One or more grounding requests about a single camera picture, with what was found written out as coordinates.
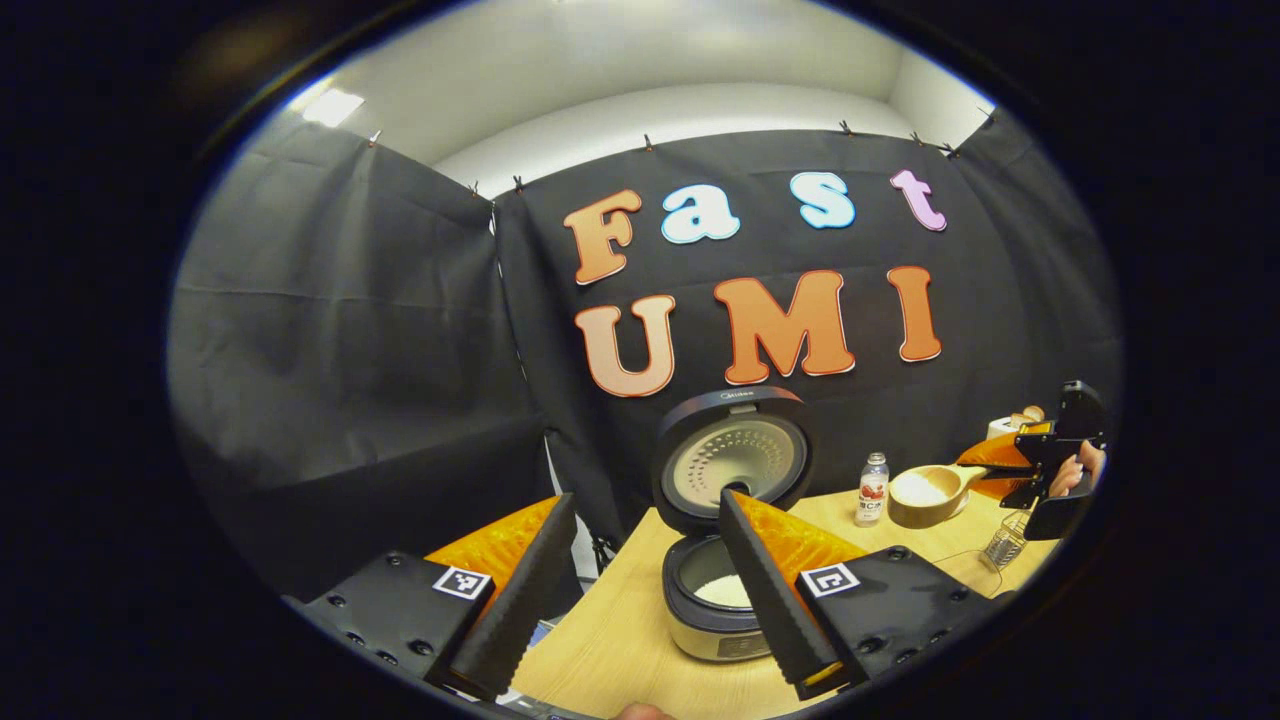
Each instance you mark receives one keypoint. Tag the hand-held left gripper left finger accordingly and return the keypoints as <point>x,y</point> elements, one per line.
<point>520,600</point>

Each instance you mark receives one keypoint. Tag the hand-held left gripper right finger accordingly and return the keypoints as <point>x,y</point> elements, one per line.
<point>770,600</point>

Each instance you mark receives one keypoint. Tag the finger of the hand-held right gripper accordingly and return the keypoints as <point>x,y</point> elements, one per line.
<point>1000,455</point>

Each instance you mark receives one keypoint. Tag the wooden spoon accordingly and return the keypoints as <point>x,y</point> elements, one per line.
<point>925,500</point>

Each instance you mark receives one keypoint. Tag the dark grey rice cooker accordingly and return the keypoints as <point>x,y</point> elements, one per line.
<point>735,455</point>

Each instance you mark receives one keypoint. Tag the toast bread slice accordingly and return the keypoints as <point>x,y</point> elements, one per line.
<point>1030,415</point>

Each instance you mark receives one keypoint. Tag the clear drink bottle red label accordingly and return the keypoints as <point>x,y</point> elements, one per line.
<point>872,495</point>

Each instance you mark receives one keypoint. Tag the black backdrop cloth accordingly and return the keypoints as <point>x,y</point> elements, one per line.
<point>350,350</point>

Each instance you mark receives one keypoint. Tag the row of black cloth clips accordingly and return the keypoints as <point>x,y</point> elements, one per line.
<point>648,143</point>

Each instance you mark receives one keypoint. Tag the long ceiling light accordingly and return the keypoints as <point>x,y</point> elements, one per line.
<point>333,107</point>

